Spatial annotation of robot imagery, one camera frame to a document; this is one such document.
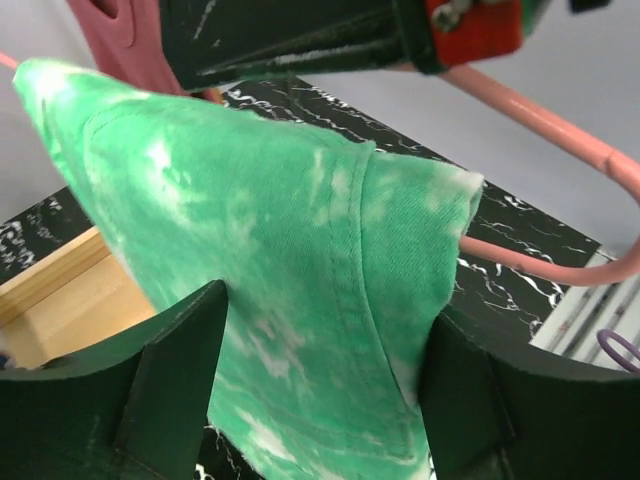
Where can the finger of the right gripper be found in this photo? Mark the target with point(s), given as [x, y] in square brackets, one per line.
[210, 43]

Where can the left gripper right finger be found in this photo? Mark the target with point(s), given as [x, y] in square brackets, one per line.
[495, 407]

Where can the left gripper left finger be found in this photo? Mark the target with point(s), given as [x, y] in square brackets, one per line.
[132, 406]

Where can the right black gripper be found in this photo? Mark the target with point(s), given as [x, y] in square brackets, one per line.
[468, 31]

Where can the green tie-dye trousers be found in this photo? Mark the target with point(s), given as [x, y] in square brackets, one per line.
[337, 258]

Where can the wooden clothes rack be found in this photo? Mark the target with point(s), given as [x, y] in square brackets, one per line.
[73, 298]

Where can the aluminium mounting rail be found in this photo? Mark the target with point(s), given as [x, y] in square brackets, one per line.
[571, 328]

